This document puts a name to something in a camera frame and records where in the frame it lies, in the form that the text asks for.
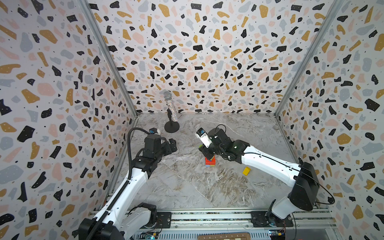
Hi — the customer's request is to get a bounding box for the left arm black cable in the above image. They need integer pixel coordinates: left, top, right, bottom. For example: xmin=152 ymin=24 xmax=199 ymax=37
xmin=85 ymin=127 xmax=151 ymax=240

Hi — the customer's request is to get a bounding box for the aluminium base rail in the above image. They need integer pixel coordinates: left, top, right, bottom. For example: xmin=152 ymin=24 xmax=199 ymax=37
xmin=157 ymin=208 xmax=337 ymax=232

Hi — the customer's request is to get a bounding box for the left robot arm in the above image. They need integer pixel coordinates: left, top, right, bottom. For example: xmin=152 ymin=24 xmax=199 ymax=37
xmin=78 ymin=134 xmax=178 ymax=240

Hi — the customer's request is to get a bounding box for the black microphone stand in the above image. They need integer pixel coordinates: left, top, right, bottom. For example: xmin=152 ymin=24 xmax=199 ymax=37
xmin=165 ymin=109 xmax=180 ymax=133

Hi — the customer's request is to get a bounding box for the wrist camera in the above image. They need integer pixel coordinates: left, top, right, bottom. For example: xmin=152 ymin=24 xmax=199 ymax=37
xmin=149 ymin=128 xmax=161 ymax=135
xmin=196 ymin=128 xmax=212 ymax=148

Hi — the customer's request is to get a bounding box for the glitter silver microphone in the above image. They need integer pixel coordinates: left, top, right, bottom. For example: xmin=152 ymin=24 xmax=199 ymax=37
xmin=164 ymin=91 xmax=178 ymax=122

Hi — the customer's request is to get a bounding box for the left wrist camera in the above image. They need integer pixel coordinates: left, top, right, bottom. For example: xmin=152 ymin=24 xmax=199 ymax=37
xmin=149 ymin=128 xmax=161 ymax=135

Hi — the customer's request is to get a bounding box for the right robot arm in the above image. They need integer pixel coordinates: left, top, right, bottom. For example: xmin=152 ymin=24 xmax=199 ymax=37
xmin=196 ymin=128 xmax=322 ymax=228

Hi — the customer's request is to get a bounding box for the yellow block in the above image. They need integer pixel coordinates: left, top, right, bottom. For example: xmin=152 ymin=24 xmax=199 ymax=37
xmin=243 ymin=167 xmax=251 ymax=176

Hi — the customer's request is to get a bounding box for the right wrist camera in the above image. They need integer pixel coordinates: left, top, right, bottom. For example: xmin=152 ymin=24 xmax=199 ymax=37
xmin=196 ymin=128 xmax=212 ymax=148

